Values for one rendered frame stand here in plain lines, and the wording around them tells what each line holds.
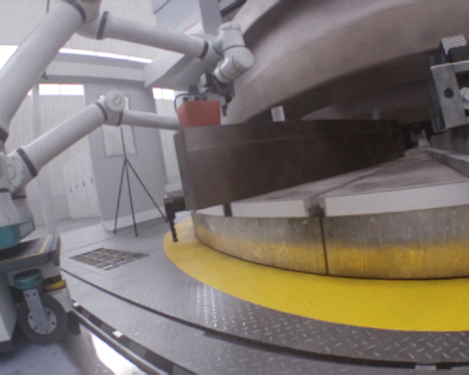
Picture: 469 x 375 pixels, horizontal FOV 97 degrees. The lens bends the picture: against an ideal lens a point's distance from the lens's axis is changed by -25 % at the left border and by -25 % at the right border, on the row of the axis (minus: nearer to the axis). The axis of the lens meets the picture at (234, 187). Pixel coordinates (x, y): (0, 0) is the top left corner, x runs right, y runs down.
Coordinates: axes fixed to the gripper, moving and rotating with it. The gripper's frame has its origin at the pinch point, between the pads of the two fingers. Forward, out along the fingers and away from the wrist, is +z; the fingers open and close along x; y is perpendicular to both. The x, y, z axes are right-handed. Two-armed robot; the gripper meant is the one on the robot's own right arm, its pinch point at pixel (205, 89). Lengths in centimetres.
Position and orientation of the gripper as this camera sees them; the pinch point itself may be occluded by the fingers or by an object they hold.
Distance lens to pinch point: 131.1
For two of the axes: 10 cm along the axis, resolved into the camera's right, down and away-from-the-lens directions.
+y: -1.9, -9.8, -0.4
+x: -8.4, 1.8, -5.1
